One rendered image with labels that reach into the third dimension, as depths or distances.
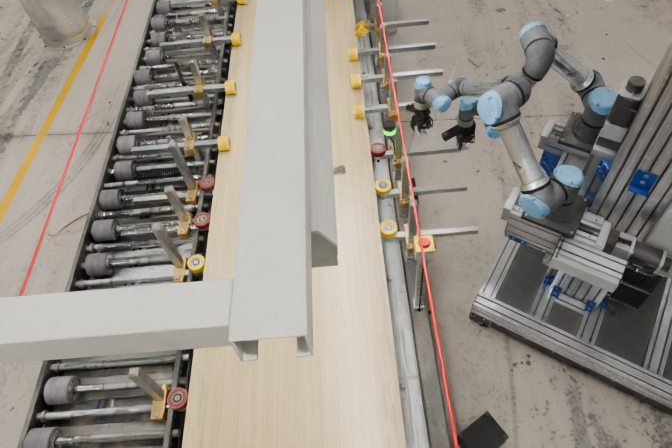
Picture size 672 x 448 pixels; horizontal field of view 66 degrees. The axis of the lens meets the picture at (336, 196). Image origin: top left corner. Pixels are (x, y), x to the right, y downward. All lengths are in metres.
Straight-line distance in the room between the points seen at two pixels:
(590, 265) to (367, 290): 0.92
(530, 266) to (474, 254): 0.40
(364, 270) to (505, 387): 1.17
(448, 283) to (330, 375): 1.39
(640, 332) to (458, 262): 1.03
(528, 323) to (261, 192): 2.54
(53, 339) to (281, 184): 0.26
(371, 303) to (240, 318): 1.74
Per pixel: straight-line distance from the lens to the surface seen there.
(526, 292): 3.11
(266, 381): 2.14
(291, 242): 0.52
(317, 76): 0.83
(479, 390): 3.07
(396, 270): 2.61
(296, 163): 0.58
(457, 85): 2.42
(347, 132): 2.81
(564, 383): 3.19
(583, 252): 2.41
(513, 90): 2.08
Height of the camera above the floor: 2.89
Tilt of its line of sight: 52 degrees down
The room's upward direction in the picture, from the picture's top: 8 degrees counter-clockwise
